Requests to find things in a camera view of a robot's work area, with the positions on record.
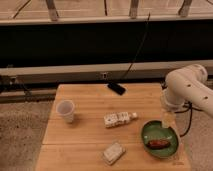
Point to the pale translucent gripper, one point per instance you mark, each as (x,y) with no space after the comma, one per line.
(167,118)

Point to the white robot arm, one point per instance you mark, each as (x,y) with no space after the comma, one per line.
(186,84)

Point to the green ceramic plate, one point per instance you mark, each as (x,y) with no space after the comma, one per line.
(153,130)

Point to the brown sausage on plate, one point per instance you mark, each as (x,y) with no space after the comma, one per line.
(158,144)

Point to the black power adapter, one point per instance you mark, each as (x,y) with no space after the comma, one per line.
(116,88)

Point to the white labelled plastic bottle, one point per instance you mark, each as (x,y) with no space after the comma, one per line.
(117,119)

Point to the white rectangular sponge block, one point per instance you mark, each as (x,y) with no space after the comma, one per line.
(112,153)

